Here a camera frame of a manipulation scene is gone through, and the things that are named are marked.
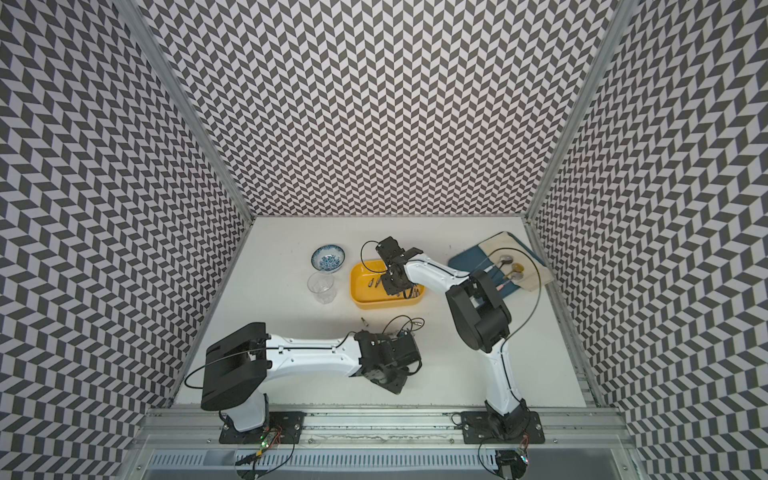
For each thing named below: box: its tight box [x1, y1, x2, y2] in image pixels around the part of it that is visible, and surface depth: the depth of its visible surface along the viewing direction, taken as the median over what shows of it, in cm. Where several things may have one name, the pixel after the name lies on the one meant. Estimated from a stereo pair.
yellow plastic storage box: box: [350, 259, 426, 309], surface depth 98 cm
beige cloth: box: [478, 231, 554, 292], surface depth 107 cm
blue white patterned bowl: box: [311, 244, 346, 273], surface depth 106 cm
